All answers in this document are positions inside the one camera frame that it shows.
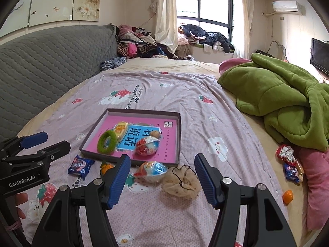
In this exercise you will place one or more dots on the tangerine with leaf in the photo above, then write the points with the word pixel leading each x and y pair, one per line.
pixel 106 170

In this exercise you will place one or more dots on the yellow rice cracker packet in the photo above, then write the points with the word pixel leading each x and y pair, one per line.
pixel 120 128

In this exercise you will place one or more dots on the floral wall painting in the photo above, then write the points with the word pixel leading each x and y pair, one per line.
pixel 51 0

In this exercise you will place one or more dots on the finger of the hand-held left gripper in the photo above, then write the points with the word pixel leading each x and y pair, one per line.
pixel 33 139
pixel 56 150

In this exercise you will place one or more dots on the pile of mixed clothes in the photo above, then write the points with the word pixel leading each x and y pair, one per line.
pixel 138 43

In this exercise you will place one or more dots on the dark clothes on windowsill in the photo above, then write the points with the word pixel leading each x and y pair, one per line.
pixel 200 34

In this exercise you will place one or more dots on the pink book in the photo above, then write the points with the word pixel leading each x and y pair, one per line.
pixel 169 144

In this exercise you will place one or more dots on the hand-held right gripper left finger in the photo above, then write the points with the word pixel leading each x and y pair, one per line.
pixel 119 182

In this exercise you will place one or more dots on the dark cardboard box tray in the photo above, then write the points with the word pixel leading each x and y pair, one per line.
pixel 92 153

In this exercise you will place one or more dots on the red toy egg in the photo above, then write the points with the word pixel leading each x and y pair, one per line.
pixel 145 148

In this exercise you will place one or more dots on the grey quilted headboard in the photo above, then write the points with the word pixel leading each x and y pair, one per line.
pixel 51 64

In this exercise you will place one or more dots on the small blue snack packet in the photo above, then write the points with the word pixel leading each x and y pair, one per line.
pixel 291 172

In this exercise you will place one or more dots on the pink strawberry printed bedsheet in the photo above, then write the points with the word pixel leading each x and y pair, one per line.
pixel 180 95

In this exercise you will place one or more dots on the dark floral cloth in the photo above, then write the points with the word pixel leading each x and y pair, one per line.
pixel 113 63

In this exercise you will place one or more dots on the small tangerine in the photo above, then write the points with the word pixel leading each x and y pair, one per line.
pixel 287 197

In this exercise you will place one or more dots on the green fleece blanket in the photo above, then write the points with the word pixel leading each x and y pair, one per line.
pixel 277 95

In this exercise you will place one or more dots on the white air conditioner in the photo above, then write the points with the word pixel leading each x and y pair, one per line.
pixel 286 6

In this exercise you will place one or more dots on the window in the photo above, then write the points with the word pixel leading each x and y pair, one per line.
pixel 213 2

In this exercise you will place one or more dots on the cream curtain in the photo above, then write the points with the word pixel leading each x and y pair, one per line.
pixel 165 10
pixel 243 18

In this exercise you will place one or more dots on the black television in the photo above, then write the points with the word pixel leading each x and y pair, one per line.
pixel 320 56

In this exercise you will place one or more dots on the blue cookie packet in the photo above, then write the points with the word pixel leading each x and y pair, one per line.
pixel 81 167

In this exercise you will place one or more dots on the pink pillow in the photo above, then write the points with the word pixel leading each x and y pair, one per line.
pixel 230 65
pixel 317 185

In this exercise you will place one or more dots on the red candy bag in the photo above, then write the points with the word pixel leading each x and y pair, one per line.
pixel 285 154

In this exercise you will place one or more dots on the person's left hand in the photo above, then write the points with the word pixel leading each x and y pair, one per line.
pixel 21 200

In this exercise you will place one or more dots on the blue toy egg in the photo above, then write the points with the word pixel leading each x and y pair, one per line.
pixel 154 169

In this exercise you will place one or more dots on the walnut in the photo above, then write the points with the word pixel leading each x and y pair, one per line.
pixel 155 134

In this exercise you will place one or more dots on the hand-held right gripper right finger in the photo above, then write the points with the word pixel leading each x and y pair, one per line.
pixel 205 182

